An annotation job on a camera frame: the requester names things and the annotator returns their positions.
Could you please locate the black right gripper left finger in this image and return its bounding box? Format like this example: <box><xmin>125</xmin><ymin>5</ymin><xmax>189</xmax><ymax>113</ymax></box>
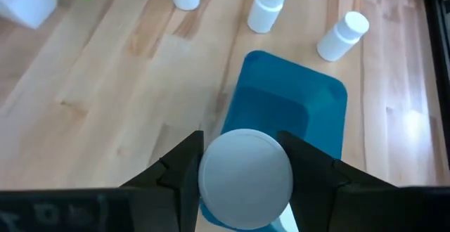
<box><xmin>0</xmin><ymin>129</ymin><xmax>205</xmax><ymax>232</ymax></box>

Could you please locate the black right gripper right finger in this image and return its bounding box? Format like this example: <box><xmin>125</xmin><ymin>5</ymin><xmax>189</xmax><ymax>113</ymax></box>
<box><xmin>276</xmin><ymin>129</ymin><xmax>450</xmax><ymax>232</ymax></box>

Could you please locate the white plant pot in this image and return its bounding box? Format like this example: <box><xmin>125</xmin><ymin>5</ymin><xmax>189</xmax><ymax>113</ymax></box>
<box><xmin>0</xmin><ymin>0</ymin><xmax>59</xmax><ymax>30</ymax></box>

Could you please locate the blue plastic basket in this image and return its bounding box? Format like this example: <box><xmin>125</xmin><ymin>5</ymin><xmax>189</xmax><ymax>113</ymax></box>
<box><xmin>199</xmin><ymin>50</ymin><xmax>349</xmax><ymax>232</ymax></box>

